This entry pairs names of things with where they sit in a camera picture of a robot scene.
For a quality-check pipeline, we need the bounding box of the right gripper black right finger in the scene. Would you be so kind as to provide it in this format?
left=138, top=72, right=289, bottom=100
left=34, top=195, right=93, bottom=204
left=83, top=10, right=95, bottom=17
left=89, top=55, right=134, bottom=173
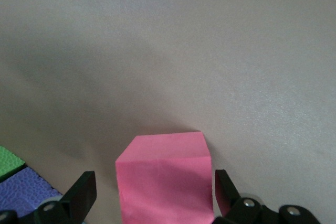
left=211, top=169, right=320, bottom=224

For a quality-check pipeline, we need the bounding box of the brown table cover sheet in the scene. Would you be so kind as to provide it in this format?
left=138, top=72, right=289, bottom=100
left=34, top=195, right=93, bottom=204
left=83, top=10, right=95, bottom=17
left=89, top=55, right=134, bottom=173
left=0, top=0, right=336, bottom=224

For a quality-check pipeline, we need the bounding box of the purple foam cube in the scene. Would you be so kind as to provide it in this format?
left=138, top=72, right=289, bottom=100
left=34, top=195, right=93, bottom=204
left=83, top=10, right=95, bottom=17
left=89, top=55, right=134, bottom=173
left=0, top=166, right=64, bottom=218

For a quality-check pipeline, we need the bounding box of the red foam cube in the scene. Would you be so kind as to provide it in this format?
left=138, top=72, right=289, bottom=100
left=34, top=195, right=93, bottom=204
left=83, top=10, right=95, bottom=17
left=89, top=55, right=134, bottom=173
left=114, top=131, right=213, bottom=224

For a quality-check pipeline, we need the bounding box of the green foam cube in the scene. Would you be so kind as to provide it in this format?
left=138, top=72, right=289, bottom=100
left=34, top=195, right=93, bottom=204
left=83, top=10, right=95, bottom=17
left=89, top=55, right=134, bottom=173
left=0, top=145, right=26, bottom=183

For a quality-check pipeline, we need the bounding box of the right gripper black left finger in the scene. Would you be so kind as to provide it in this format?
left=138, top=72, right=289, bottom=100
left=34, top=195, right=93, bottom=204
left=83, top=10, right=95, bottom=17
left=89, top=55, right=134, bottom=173
left=0, top=170, right=97, bottom=224

